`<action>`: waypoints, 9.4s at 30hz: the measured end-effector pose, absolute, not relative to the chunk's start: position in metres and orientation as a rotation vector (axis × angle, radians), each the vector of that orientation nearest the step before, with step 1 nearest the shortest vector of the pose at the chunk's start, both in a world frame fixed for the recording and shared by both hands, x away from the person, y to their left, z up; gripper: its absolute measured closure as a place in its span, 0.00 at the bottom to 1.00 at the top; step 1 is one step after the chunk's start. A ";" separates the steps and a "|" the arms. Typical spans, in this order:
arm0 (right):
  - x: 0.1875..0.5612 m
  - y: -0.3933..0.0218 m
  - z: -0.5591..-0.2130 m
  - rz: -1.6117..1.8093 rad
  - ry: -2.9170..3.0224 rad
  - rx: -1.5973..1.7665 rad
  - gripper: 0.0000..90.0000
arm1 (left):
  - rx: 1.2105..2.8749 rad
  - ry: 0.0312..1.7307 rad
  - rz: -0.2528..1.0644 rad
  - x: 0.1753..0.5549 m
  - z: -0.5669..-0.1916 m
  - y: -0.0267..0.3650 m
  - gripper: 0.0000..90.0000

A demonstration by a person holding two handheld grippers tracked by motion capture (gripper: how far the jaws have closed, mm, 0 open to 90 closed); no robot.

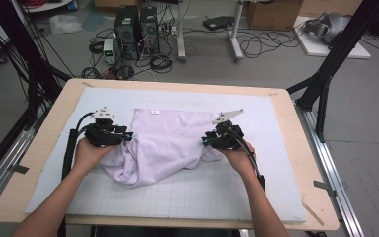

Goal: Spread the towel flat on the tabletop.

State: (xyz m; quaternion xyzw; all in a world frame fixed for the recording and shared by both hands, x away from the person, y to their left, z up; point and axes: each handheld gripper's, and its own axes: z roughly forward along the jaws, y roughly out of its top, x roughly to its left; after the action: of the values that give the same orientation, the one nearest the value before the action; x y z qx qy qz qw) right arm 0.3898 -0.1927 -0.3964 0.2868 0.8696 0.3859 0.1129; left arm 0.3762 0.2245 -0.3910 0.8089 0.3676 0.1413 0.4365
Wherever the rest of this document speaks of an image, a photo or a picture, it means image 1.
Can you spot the grey robot head device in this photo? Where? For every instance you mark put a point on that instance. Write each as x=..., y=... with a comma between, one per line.
x=332, y=26

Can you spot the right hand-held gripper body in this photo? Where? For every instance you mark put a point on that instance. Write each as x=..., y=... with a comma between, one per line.
x=228, y=138

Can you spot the white foam mat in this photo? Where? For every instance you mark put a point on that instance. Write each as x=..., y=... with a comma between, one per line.
x=210, y=197

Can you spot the slim black computer tower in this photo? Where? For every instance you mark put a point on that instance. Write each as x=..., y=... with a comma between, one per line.
x=149, y=29

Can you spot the brown cardboard box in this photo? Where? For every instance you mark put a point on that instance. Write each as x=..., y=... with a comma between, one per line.
x=273, y=15

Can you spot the black tape piece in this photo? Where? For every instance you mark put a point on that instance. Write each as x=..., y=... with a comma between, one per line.
x=20, y=169

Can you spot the white power supply unit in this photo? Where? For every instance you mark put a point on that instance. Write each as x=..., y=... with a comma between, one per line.
x=108, y=51

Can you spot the clear plastic bag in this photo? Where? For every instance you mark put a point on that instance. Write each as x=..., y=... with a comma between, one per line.
x=65, y=23

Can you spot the person's left hand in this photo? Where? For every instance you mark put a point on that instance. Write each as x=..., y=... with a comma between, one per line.
x=89, y=154

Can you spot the flat black laptop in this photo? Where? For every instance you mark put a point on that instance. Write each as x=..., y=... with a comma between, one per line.
x=217, y=22

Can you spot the grey tape piece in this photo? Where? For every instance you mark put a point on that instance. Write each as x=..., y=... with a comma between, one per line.
x=324, y=186

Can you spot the thin wooden stick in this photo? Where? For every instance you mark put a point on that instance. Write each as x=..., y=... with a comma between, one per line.
x=312, y=213

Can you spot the aluminium rail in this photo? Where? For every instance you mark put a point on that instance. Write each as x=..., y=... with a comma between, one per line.
x=3, y=164
x=335, y=184

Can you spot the black metal frame stand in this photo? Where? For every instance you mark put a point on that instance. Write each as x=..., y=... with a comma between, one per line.
x=339, y=49
x=29, y=59

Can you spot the person's right hand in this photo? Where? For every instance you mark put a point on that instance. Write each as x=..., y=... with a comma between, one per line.
x=242, y=158

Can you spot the white desk leg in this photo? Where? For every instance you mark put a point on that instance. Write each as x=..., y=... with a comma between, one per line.
x=180, y=33
x=235, y=36

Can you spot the pink towel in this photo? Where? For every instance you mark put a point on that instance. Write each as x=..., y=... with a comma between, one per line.
x=164, y=144

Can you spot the white floor board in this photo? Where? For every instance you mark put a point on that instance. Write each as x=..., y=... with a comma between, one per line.
x=322, y=49

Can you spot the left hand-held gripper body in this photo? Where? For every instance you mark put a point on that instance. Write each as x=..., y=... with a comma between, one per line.
x=102, y=136

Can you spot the large black computer tower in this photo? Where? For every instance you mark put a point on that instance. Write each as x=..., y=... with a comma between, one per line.
x=126, y=33

